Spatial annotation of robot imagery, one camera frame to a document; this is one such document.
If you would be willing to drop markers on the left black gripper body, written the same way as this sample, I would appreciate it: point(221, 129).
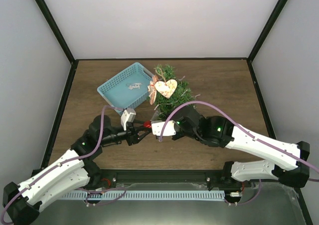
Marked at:
point(131, 138)

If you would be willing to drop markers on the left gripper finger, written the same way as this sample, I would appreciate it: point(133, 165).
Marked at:
point(141, 134)
point(137, 124)

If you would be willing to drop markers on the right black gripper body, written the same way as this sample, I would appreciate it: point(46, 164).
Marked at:
point(186, 132)

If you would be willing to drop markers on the red ball ornament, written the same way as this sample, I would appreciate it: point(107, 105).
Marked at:
point(147, 124)

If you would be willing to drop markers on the clear battery box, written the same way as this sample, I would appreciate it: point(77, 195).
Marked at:
point(155, 115)

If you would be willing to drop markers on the gingerbread figure ornament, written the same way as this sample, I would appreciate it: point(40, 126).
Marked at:
point(152, 90)

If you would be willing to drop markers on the small green christmas tree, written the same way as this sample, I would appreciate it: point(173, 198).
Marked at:
point(181, 95)

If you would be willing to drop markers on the brown heart ornament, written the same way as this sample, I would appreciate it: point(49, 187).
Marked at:
point(165, 87)

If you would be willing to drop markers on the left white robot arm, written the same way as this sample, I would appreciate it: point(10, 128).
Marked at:
point(75, 169)

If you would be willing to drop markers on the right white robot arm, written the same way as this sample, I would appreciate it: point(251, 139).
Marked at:
point(279, 160)

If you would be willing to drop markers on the blue plastic basket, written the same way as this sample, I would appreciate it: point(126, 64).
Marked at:
point(115, 92)

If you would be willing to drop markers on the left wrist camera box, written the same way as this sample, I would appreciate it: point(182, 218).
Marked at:
point(128, 115)

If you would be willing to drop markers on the black aluminium front rail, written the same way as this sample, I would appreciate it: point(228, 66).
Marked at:
point(111, 178)

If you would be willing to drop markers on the light blue cable duct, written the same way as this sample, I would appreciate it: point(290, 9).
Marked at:
point(196, 195)

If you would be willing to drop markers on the black frame post left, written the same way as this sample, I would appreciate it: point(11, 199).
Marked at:
point(42, 5)

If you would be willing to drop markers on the black frame post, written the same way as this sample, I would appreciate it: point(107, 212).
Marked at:
point(267, 28)
point(42, 5)

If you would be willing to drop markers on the black frame post right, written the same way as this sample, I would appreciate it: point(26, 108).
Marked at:
point(267, 28)

